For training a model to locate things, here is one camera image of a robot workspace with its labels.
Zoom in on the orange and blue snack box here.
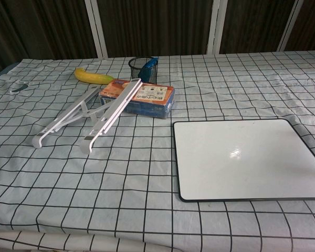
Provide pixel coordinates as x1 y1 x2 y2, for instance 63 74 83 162
98 78 175 120

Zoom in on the white folding laptop stand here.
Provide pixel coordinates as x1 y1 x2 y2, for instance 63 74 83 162
31 78 142 155

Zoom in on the blue tool in cup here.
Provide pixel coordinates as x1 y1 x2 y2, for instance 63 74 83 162
140 57 159 82

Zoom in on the black mesh pen cup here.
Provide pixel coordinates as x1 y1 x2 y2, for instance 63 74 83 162
128 56 159 85

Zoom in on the white black-checked tablecloth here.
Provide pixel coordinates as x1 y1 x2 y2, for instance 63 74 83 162
0 50 315 252

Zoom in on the white board with black rim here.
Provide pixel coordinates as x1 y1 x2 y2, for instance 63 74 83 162
173 118 315 203

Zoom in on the yellow banana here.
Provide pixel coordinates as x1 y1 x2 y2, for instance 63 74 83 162
73 67 114 85

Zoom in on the dark brown curtain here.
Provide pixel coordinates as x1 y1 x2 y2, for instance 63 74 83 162
0 0 315 72

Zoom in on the small white curled strip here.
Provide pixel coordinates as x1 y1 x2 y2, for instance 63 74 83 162
10 81 29 95

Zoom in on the white frame post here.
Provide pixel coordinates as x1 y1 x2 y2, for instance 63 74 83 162
84 0 109 59
276 0 305 53
206 0 228 55

